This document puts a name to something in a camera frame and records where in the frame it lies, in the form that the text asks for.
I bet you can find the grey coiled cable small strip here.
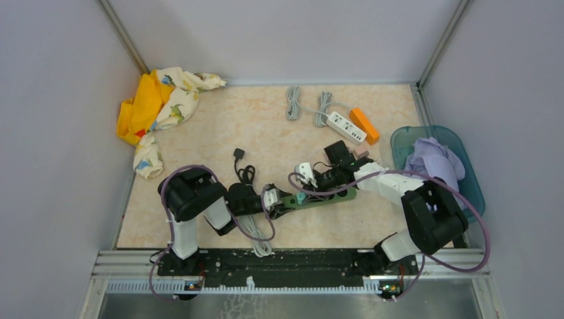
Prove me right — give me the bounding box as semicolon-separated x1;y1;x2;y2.
238;215;273;258

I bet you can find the yellow dinosaur cloth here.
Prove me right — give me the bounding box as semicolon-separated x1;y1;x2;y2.
116;66;226;179

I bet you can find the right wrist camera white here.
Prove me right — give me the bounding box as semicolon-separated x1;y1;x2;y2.
294;162;317;188

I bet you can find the teal plug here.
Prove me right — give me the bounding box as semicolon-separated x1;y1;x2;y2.
296;192;307;205

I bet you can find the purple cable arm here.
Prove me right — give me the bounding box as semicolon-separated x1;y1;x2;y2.
148;165;277;304
287;169;492;274

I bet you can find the orange power strip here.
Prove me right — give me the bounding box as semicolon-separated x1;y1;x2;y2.
349;108;380;146

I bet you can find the teal plastic bin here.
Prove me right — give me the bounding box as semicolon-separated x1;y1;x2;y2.
390;126;485;215

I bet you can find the white usb power strip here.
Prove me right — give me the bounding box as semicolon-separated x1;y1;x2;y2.
326;112;367;145

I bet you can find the green long power strip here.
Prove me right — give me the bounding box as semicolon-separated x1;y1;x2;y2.
283;188;357;210

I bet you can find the grey cable of orange strip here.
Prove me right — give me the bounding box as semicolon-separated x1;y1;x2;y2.
314;91;353;128

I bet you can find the black plug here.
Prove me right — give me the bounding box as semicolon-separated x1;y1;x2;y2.
233;148;245;160

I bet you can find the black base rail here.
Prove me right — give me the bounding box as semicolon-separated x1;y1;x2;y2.
152;249;418;288

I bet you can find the grey cable of white strip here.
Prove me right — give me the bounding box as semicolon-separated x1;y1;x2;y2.
285;86;331;122

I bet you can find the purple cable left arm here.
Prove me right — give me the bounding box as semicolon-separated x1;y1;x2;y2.
148;165;277;304

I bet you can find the purple cloth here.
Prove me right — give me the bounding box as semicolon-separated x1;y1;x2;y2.
404;137;466;191

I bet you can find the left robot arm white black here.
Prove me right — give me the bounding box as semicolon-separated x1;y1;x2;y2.
158;165;290;275

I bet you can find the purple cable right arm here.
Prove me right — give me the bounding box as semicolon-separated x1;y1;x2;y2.
287;169;492;274

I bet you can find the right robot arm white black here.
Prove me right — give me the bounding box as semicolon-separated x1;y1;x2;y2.
313;141;468;274

